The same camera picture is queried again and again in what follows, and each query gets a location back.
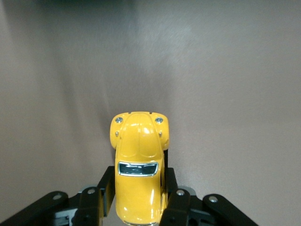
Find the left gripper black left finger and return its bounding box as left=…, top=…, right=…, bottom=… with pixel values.
left=0, top=165, right=118, bottom=226

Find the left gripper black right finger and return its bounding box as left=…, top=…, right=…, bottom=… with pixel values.
left=159, top=149, right=259, bottom=226

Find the yellow beetle toy car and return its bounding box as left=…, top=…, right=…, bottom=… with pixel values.
left=109, top=112, right=170, bottom=226

